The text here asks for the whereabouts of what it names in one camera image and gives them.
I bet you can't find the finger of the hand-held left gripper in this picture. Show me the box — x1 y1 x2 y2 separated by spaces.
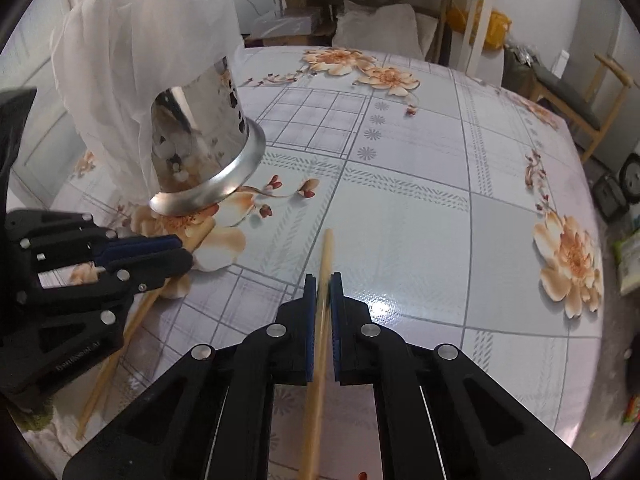
15 248 195 332
5 210 184 275

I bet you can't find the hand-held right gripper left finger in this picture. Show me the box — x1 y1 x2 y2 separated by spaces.
62 274 321 480

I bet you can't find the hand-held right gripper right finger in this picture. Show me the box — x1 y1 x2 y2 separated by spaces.
327 272 591 480

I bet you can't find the wooden chopstick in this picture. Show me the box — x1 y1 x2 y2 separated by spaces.
75 220 216 440
299 228 335 480

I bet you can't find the metal utensil holder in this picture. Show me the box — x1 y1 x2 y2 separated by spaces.
149 55 267 213

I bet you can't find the steel utensil holder with bag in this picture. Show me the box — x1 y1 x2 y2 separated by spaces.
50 0 242 201

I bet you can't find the clear plastic box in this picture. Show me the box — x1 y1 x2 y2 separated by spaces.
249 7 332 49

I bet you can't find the green white packet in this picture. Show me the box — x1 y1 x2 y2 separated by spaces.
612 232 640 297

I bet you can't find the black box appliance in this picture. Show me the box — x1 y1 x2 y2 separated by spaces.
592 172 629 222

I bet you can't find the white sack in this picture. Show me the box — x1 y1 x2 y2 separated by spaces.
332 4 442 62

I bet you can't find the silver foil bundle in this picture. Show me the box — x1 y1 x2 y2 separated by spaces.
506 44 537 67

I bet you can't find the wooden chair black seat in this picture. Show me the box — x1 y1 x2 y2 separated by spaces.
530 52 633 163

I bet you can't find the black round appliance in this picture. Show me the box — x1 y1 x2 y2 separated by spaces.
619 152 640 202

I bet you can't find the white desk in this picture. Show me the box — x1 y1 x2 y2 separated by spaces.
227 0 513 77

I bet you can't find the yellow plastic bag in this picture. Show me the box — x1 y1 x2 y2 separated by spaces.
446 0 514 52

